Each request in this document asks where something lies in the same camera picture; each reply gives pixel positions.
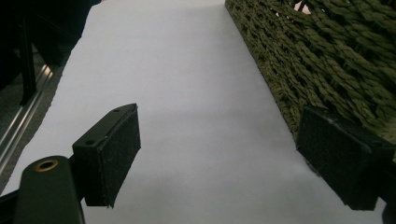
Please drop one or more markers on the silver metal rail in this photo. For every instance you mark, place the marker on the silver metal rail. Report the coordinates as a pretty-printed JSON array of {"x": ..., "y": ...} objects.
[{"x": 21, "y": 115}]

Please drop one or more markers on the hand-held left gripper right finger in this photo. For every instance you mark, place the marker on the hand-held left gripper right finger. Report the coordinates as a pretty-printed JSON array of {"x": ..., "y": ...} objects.
[{"x": 339, "y": 155}]

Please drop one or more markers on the green woven basket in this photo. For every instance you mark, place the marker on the green woven basket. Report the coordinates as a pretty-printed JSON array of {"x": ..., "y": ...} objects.
[{"x": 317, "y": 53}]

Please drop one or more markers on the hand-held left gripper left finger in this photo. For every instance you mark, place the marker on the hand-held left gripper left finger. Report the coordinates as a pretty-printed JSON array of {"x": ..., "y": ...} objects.
[{"x": 106, "y": 158}]

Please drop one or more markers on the black metal stand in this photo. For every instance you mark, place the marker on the black metal stand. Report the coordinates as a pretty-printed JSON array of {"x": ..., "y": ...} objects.
[{"x": 26, "y": 56}]

